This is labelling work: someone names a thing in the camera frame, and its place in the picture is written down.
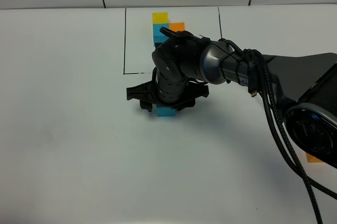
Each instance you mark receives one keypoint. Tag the blue template cube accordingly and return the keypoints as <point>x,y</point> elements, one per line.
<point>158,37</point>

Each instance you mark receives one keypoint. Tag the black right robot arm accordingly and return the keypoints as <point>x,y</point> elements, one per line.
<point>301,91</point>

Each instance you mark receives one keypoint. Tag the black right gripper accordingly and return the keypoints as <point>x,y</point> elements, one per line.
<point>160,90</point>

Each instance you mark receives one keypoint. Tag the yellow template cube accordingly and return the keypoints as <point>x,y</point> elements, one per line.
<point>160,18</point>

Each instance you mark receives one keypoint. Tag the orange template cube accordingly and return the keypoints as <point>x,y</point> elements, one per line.
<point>177,27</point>

